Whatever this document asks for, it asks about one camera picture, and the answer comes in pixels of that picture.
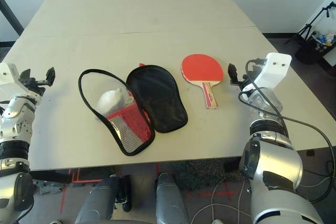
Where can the white perforated shoe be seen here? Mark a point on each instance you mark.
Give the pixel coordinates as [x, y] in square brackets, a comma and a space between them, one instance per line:
[217, 222]

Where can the black tripod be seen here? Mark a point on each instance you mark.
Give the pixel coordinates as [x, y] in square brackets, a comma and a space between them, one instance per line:
[305, 28]

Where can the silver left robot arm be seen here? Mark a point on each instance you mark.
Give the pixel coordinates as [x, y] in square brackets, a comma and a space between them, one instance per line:
[15, 129]

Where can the red and black paddle case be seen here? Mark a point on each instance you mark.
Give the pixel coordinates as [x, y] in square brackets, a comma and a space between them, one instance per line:
[157, 98]

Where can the grey robot left leg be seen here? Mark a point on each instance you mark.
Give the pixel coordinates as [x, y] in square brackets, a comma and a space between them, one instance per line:
[99, 200]

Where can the red floor tape lines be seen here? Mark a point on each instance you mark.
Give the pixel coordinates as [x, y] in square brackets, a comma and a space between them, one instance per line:
[63, 197]

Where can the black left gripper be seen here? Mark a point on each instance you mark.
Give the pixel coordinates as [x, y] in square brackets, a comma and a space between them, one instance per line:
[34, 89]

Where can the grey robot right leg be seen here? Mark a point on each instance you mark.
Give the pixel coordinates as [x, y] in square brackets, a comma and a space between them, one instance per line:
[170, 200]

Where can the black bin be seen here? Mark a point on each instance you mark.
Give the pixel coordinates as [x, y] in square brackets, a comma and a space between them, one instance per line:
[308, 51]

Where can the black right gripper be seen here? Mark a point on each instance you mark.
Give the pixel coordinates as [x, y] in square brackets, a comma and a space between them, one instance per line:
[245, 83]

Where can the red ping-pong paddle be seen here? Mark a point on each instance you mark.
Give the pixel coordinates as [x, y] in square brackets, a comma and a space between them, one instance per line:
[202, 70]

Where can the black table frame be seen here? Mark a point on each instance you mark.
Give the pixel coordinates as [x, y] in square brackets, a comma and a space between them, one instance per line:
[10, 16]

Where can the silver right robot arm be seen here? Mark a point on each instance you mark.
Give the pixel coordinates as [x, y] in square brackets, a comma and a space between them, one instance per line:
[275, 161]

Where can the dark floor rug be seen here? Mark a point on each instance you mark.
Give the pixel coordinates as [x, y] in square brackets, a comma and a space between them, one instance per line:
[204, 171]

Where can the black stand post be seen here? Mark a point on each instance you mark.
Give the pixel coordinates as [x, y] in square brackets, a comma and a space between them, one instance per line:
[126, 195]

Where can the grey robot leg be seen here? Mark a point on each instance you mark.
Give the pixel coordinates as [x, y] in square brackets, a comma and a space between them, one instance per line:
[99, 200]
[170, 200]

